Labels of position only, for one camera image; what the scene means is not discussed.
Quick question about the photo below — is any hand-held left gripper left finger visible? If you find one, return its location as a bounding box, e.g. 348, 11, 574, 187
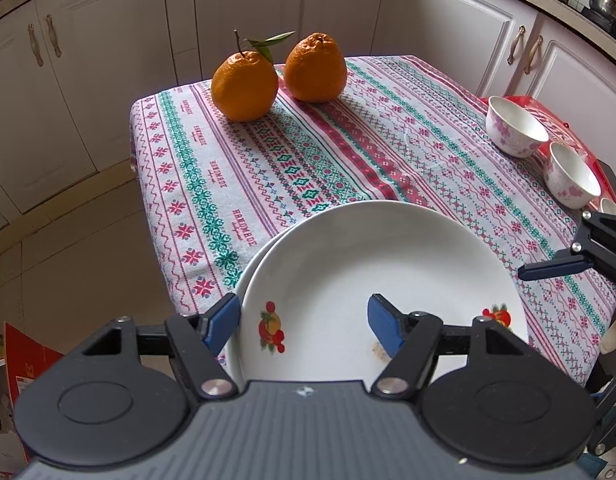
63, 294, 241, 401

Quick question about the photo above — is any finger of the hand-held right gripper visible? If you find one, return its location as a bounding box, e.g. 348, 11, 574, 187
587, 372, 616, 457
518, 210, 616, 282

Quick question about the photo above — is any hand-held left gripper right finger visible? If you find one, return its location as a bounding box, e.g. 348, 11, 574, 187
367, 294, 554, 401

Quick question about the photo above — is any white plate fruit print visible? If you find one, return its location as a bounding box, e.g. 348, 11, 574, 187
227, 237, 269, 381
240, 200, 530, 381

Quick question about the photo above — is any black smartphone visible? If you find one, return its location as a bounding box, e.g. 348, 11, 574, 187
595, 160, 616, 197

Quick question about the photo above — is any red printed gift box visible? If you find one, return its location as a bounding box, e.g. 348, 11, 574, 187
480, 95, 616, 201

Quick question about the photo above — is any patterned tablecloth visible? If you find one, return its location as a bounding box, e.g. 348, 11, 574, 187
129, 55, 616, 388

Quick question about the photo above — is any red cardboard carton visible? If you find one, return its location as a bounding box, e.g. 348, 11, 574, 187
0, 322, 64, 476

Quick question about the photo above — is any orange with green leaves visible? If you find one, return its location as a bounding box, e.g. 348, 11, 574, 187
211, 30, 296, 122

